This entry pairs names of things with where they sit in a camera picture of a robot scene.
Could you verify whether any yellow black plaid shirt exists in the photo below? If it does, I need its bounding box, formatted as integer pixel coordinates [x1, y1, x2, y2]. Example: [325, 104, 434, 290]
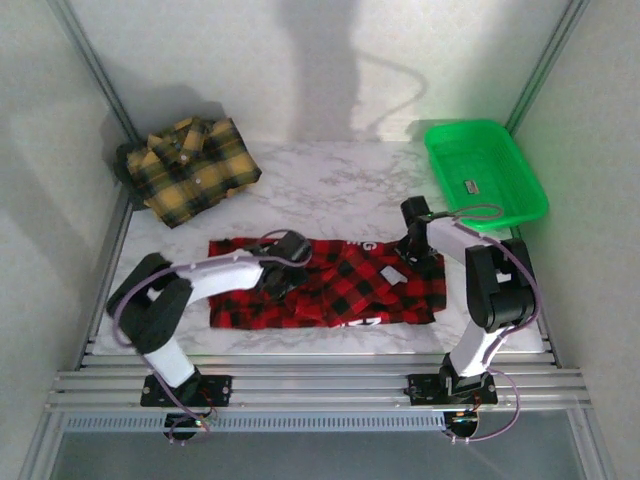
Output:
[124, 115, 264, 229]

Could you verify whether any aluminium frame rail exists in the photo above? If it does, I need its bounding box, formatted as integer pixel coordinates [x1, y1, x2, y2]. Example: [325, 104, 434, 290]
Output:
[44, 352, 594, 414]

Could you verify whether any aluminium frame post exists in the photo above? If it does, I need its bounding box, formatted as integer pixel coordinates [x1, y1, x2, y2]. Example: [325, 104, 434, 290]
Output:
[503, 0, 591, 134]
[47, 0, 144, 146]

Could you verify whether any aluminium frame leg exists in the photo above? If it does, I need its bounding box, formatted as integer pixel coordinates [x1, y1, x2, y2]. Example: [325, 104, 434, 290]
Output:
[19, 412, 66, 480]
[569, 409, 619, 480]

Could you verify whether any red black plaid shirt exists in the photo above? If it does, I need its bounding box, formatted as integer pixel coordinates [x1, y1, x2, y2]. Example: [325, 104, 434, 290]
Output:
[207, 237, 448, 331]

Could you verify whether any black control board with LED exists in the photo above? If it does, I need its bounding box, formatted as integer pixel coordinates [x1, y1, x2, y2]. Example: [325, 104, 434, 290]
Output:
[164, 413, 211, 442]
[444, 410, 481, 441]

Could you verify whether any green plastic basket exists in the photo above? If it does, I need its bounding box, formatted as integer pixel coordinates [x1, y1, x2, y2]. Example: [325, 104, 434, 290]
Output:
[423, 118, 550, 232]

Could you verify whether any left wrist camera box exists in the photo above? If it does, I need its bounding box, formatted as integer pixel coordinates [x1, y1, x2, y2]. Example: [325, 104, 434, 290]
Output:
[276, 233, 313, 265]

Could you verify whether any grey slotted cable duct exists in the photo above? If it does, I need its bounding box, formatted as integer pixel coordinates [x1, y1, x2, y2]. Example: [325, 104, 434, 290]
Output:
[64, 412, 447, 434]

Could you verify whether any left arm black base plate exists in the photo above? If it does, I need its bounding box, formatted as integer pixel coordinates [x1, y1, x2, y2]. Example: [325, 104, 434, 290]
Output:
[139, 374, 234, 407]

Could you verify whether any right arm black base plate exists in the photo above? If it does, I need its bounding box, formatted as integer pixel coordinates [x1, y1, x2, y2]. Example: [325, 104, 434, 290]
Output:
[407, 372, 499, 406]

